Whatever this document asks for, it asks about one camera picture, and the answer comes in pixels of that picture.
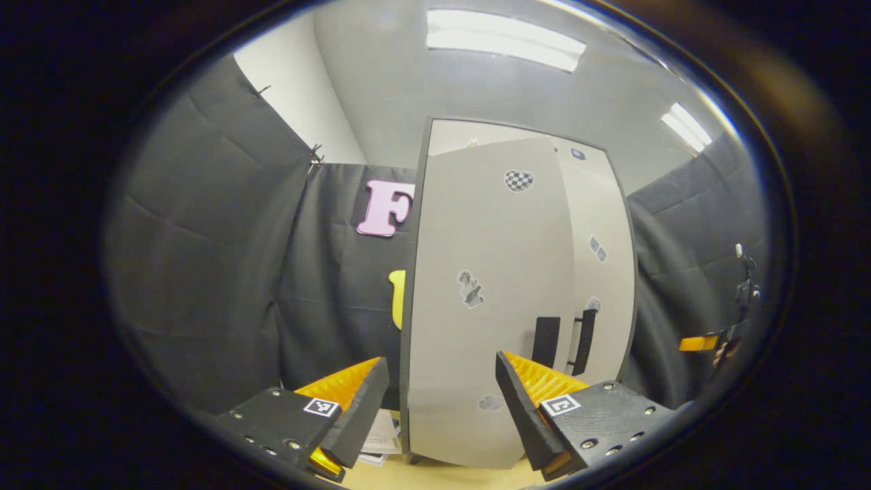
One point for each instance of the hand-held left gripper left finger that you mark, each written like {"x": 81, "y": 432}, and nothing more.
{"x": 359, "y": 415}

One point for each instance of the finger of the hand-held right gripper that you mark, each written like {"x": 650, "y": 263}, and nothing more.
{"x": 699, "y": 342}

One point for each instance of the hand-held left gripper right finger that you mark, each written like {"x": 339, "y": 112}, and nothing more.
{"x": 522, "y": 415}

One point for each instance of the white cabinet door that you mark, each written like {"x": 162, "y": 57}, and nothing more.
{"x": 612, "y": 286}
{"x": 490, "y": 340}

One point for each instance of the white cabinet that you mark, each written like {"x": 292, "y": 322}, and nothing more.
{"x": 418, "y": 204}

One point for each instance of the stack of paper sheets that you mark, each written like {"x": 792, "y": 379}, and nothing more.
{"x": 384, "y": 435}

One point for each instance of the black backdrop cloth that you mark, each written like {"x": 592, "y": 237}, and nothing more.
{"x": 204, "y": 272}

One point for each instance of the ceiling light panel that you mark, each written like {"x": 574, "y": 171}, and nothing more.
{"x": 687, "y": 127}
{"x": 507, "y": 39}

